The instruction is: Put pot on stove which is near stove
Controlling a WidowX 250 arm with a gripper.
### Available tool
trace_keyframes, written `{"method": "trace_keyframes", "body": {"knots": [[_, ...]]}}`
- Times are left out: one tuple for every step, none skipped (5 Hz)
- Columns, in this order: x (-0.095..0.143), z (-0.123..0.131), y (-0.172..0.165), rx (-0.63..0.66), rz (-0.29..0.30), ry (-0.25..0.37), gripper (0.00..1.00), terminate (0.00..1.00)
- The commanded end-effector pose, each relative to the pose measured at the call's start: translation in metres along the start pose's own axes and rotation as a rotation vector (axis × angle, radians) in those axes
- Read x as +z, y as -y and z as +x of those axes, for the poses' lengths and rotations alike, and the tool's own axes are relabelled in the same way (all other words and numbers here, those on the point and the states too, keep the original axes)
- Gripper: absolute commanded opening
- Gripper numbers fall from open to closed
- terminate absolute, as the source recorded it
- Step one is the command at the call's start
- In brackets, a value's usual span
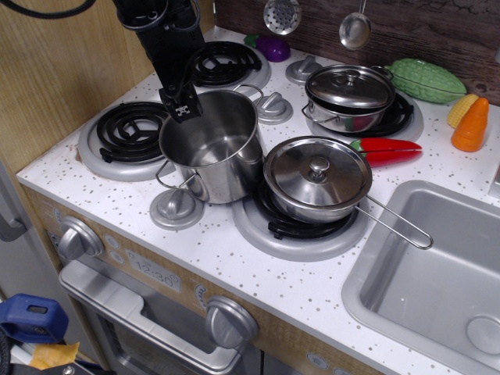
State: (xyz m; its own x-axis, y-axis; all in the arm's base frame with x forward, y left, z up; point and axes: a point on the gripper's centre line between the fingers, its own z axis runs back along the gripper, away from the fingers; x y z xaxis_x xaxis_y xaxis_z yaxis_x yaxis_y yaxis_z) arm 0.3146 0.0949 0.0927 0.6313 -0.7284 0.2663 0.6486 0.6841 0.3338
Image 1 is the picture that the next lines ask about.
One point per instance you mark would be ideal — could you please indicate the blue clamp tool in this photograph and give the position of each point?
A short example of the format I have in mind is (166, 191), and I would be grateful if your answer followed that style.
(33, 319)

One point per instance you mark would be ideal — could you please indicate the hanging steel slotted skimmer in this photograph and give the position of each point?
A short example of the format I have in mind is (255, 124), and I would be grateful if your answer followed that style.
(282, 17)

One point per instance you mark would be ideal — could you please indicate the grey oven door handle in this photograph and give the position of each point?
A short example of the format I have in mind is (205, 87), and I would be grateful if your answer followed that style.
(143, 332)

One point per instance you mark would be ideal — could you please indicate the purple toy eggplant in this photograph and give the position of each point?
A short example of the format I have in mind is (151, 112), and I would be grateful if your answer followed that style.
(274, 49)

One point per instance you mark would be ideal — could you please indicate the hanging steel ladle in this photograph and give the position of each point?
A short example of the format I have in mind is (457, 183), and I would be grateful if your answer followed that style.
(355, 29)

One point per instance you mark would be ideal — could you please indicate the middle countertop grey knob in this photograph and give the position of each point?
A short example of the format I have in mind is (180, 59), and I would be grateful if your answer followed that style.
(273, 109)

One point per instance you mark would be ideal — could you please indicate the tall stainless steel pot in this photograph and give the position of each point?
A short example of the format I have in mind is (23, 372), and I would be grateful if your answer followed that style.
(220, 154)

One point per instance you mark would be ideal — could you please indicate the front right stove burner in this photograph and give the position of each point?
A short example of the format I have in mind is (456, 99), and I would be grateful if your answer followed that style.
(263, 226)

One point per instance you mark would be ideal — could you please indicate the red toy chili pepper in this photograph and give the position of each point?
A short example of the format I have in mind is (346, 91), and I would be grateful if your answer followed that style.
(382, 151)

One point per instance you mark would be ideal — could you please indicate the front left stove burner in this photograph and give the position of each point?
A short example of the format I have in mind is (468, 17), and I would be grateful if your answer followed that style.
(122, 142)

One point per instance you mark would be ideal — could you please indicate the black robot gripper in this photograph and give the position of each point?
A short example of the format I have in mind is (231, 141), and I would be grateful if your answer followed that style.
(170, 34)

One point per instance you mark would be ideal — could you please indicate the left oven front knob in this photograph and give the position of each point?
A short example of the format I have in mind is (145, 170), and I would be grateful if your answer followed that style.
(78, 239)

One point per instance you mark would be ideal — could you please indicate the back countertop grey knob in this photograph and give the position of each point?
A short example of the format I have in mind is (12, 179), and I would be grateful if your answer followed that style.
(299, 72)

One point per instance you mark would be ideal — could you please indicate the grey toy sink basin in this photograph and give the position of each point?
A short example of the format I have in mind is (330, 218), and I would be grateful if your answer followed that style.
(428, 277)

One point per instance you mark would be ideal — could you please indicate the oven knob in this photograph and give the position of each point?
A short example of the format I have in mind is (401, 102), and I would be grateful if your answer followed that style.
(78, 239)
(228, 324)

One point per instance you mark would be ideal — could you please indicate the small steel pot lid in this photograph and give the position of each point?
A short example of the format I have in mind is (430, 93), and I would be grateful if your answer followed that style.
(347, 86)

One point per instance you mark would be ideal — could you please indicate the orange toy carrot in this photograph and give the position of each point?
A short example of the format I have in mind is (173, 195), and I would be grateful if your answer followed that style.
(469, 134)

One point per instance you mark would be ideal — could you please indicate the steel frying pan with handle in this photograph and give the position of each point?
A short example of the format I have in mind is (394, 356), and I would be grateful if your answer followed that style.
(329, 215)

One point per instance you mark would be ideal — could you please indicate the yellow cloth scrap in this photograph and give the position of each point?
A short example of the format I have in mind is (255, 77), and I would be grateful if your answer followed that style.
(47, 356)

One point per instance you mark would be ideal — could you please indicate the steel frying pan lid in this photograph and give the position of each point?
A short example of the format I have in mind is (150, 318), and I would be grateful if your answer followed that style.
(317, 172)

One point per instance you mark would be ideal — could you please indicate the back right stove burner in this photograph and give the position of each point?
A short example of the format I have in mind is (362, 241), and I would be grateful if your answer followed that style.
(403, 120)

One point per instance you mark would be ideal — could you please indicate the front countertop grey knob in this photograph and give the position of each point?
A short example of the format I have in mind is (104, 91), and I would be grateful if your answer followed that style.
(176, 209)

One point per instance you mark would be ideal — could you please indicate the right oven front knob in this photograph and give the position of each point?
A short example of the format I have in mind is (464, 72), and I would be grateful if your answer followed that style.
(228, 324)

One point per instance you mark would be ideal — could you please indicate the back left stove burner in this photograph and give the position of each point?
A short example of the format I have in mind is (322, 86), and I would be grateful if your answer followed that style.
(226, 65)

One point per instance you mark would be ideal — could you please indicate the small steel two-handled pot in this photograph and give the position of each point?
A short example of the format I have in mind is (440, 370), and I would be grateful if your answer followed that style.
(350, 121)

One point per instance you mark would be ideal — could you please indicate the countertop grey knob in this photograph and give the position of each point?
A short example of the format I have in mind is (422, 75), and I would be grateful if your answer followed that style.
(273, 109)
(176, 209)
(299, 72)

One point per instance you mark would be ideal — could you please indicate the stove burner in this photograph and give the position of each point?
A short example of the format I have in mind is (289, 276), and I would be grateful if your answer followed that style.
(263, 226)
(403, 120)
(122, 142)
(226, 65)

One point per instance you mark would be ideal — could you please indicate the grey fridge door handle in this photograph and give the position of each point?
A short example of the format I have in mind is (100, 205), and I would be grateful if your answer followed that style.
(12, 229)

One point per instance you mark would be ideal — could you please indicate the yellow toy corn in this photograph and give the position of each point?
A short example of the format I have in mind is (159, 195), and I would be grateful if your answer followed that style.
(459, 109)

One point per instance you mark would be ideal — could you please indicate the green toy bitter gourd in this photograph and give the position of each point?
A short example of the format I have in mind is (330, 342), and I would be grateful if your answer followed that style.
(425, 81)

